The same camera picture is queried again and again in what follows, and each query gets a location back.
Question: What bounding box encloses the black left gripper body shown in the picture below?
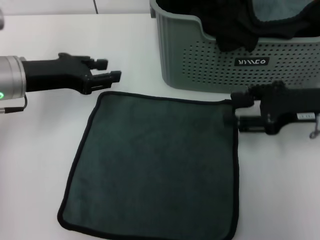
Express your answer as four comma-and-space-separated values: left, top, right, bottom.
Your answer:
21, 52, 93, 96

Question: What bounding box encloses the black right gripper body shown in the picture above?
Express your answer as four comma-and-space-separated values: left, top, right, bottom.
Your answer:
249, 79, 320, 136

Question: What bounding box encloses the grey perforated storage basket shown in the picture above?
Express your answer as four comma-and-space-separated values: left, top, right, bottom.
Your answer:
149, 0, 320, 94

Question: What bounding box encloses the grey right gripper cable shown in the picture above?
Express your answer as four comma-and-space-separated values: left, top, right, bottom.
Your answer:
308, 112, 320, 140

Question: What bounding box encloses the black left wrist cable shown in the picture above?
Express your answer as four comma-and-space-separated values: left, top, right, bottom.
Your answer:
0, 96, 29, 115

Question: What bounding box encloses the dark green and yellow towel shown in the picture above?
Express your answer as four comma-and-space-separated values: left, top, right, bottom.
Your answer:
56, 90, 240, 240

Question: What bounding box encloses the grey towel black edge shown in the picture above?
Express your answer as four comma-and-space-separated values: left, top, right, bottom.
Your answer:
246, 0, 320, 40

